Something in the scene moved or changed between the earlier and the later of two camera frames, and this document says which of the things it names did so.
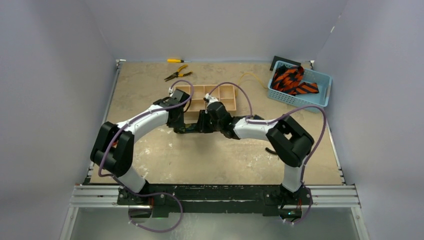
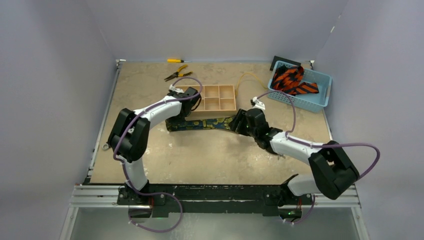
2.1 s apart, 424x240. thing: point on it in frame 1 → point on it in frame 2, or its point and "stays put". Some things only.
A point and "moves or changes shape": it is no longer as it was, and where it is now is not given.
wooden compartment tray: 226,94 stays put
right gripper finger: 205,124 → 238,123
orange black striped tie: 287,79 stays put
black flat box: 276,58 stays put
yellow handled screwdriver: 176,61 stays put
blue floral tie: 188,128 moves or changes shape
